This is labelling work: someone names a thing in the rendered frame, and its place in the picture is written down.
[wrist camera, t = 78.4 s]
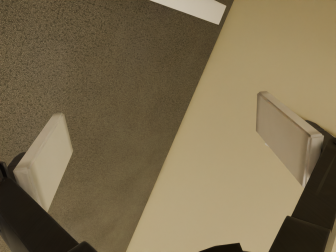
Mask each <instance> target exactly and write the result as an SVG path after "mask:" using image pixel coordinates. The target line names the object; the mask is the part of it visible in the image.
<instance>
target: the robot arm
mask: <svg viewBox="0 0 336 252"><path fill-rule="evenodd" d="M256 132H257V133H258V134H259V135H260V137H261V138H262V139H263V140H264V141H265V143H266V144H267V145H268V146H269V147H270V149H271V150H272V151H273V152H274V153H275V155H276V156H277V157H278V158H279V159H280V161H281V162H282V163H283V164H284V165H285V167H286V168H287V169H288V170H289V171H290V173H291V174H292V175H293V176H294V177H295V178H296V180H297V181H298V182H299V183H300V184H301V186H302V187H304V190H303V192H302V194H301V196H300V198H299V200H298V202H297V205H296V207H295V209H294V211H293V213H292V215H291V216H289V215H287V216H286V218H285V219H284V221H283V223H282V225H281V227H280V229H279V231H278V233H277V235H276V237H275V239H274V241H273V243H272V245H271V247H270V249H269V251H268V252H332V249H333V245H334V241H335V238H336V137H333V136H332V135H331V134H329V133H328V132H327V131H325V130H324V129H323V128H321V127H320V126H319V125H317V124H316V123H314V122H312V121H309V120H303V119H302V118H301V117H300V116H298V115H297V114H296V113H294V112H293V111H292V110H291V109H289V108H288V107H287V106H285V105H284V104H283V103H282V102H280V101H279V100H278V99H276V98H275V97H274V96H273V95H271V94H270V93H269V92H268V91H259V93H258V94H257V108H256ZM72 153H73V148H72V143H71V139H70V135H69V131H68V127H67V123H66V118H65V114H63V113H62V112H61V113H54V114H53V115H52V117H51V118H50V120H49V121H48V122H47V124H46V125H45V127H44V128H43V129H42V131H41V132H40V134H39V135H38V136H37V138H36V139H35V141H34V142H33V143H32V145H31V146H30V148H29V149H28V150H27V152H21V153H20V154H18V155H17V156H15V157H14V158H13V160H12V161H11V162H10V164H9V165H8V166H7V165H6V163H5V162H4V161H0V236H1V237H2V238H3V240H4V241H5V243H6V244H7V246H8V247H9V248H10V250H11V251H12V252H97V251H96V250H95V249H94V248H93V247H92V246H91V245H90V244H89V243H87V242H86V241H83V242H81V243H78V242H77V241H76V240H75V239H74V238H73V237H72V236H71V235H70V234H69V233H68V232H67V231H66V230H65V229H63V228H62V227H61V226H60V225H59V224H58V223H57V222H56V221H55V220H54V219H53V218H52V217H51V216H50V215H49V214H48V210H49V208H50V205H51V203H52V201H53V198H54V196H55V193H56V191H57V189H58V186H59V184H60V182H61V179H62V177H63V174H64V172H65V170H66V167H67V165H68V163H69V160H70V158H71V156H72ZM199 252H251V251H245V250H242V247H241V245H240V243H231V244H223V245H216V246H213V247H210V248H207V249H204V250H201V251H199Z"/></svg>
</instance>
